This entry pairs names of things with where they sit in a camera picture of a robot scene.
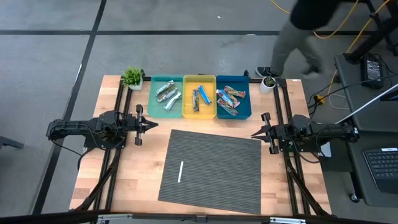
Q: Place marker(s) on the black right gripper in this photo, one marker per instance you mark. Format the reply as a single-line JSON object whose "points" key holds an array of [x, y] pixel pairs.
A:
{"points": [[280, 133]]}

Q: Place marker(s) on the dark tablet screen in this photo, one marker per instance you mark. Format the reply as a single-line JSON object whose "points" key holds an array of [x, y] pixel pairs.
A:
{"points": [[392, 95]]}

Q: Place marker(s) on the person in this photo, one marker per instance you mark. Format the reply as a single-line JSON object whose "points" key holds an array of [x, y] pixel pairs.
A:
{"points": [[298, 37]]}

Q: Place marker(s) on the teal plastic bin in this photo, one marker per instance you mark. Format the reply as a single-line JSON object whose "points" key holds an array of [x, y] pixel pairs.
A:
{"points": [[155, 109]]}

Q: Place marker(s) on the black power adapter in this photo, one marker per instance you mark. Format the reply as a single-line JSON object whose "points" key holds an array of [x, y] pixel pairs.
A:
{"points": [[371, 71]]}

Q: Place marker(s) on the small succulent in white pot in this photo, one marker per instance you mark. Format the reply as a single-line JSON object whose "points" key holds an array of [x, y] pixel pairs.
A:
{"points": [[268, 84]]}

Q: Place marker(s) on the black aluminium table frame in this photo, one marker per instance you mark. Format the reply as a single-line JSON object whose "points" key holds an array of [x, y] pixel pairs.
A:
{"points": [[256, 80]]}

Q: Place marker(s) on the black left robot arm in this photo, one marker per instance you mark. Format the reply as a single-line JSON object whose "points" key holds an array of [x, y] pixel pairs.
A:
{"points": [[71, 127]]}

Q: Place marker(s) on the black stand leg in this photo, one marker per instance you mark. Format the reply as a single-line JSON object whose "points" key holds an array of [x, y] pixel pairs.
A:
{"points": [[373, 39]]}

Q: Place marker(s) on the grey chair base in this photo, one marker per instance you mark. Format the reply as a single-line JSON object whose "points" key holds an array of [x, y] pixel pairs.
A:
{"points": [[9, 143]]}

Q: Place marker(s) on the black caster wheel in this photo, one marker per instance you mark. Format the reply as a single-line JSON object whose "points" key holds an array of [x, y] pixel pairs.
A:
{"points": [[353, 197]]}

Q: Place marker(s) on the granola bar white blue wrapper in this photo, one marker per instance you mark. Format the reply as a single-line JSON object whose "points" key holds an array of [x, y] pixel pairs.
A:
{"points": [[172, 101]]}

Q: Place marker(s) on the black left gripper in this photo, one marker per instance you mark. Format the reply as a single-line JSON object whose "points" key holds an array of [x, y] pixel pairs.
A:
{"points": [[132, 124]]}

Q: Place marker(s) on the white stick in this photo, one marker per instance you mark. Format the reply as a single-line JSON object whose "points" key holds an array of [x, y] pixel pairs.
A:
{"points": [[180, 171]]}

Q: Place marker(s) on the white paper sheet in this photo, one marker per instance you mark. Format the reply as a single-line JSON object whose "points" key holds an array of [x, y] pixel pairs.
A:
{"points": [[325, 151]]}

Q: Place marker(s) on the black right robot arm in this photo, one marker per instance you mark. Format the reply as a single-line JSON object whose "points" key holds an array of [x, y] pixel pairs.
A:
{"points": [[329, 130]]}

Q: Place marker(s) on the granola bar dark blue-green wrapper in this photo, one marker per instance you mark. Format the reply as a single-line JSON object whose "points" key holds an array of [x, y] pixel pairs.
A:
{"points": [[195, 100]]}

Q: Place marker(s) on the yellow plastic bin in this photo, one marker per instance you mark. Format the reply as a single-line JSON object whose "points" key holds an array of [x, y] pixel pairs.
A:
{"points": [[205, 112]]}

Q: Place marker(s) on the dark blue plastic bin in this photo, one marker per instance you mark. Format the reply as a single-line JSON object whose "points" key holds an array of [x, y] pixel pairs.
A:
{"points": [[244, 109]]}

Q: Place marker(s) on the grey woven mat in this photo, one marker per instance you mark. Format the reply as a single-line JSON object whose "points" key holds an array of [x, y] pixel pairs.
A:
{"points": [[217, 174]]}

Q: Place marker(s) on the black keyboard desk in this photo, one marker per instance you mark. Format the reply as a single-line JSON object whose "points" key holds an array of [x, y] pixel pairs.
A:
{"points": [[357, 186]]}

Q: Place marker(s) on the white rod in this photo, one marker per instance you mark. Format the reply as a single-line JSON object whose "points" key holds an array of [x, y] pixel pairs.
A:
{"points": [[376, 98]]}

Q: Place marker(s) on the black crossbeam with silver brackets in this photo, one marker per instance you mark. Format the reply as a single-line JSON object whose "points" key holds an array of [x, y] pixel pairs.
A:
{"points": [[199, 218]]}

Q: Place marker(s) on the black keyboard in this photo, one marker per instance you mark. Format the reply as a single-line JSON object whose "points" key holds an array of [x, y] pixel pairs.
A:
{"points": [[382, 168]]}

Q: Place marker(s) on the green plant in white pot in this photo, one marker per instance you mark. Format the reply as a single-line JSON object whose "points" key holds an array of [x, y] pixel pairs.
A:
{"points": [[132, 77]]}

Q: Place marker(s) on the granola bar bright blue wrapper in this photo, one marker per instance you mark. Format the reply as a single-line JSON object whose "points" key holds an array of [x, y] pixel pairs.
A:
{"points": [[205, 95]]}

